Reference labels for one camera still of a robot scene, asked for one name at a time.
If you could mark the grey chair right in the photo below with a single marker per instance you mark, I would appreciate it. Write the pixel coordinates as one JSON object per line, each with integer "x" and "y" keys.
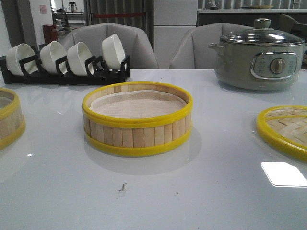
{"x": 193, "y": 51}

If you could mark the grey chair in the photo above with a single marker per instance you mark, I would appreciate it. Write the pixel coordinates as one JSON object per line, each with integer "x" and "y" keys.
{"x": 193, "y": 51}
{"x": 134, "y": 41}

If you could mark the white bowl far left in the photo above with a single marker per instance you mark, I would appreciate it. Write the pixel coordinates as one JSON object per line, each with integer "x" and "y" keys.
{"x": 16, "y": 54}

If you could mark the black bowl rack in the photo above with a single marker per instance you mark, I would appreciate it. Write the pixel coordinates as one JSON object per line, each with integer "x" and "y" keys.
{"x": 97, "y": 72}

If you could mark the glass pot lid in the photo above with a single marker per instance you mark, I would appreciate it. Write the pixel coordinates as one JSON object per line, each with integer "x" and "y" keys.
{"x": 261, "y": 34}

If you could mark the white bowl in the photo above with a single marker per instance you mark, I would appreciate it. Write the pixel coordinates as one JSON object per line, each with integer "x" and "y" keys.
{"x": 113, "y": 51}
{"x": 76, "y": 56}
{"x": 16, "y": 54}
{"x": 49, "y": 54}

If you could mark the grey counter shelf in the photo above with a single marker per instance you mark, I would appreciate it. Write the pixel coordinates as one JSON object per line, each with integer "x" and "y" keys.
{"x": 247, "y": 16}

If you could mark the bamboo steamer tray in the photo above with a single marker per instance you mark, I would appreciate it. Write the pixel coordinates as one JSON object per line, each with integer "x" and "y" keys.
{"x": 12, "y": 121}
{"x": 137, "y": 137}

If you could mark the woven bamboo steamer lid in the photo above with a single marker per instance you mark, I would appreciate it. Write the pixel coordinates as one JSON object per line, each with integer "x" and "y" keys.
{"x": 285, "y": 128}

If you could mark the grey electric cooking pot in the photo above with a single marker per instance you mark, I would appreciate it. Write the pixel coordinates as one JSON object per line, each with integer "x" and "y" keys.
{"x": 261, "y": 68}

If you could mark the red cylinder container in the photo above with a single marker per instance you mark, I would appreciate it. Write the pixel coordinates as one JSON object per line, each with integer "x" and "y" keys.
{"x": 50, "y": 33}

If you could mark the white bowl right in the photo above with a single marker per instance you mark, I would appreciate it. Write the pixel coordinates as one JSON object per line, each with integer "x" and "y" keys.
{"x": 113, "y": 51}

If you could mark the white cabinet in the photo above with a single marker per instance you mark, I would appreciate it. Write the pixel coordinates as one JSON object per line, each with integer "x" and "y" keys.
{"x": 172, "y": 19}

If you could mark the grey chair left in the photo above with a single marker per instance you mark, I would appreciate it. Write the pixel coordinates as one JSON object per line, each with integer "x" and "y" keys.
{"x": 134, "y": 41}

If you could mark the white liner cloth center tray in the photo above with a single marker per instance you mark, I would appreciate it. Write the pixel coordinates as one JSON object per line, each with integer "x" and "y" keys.
{"x": 137, "y": 104}

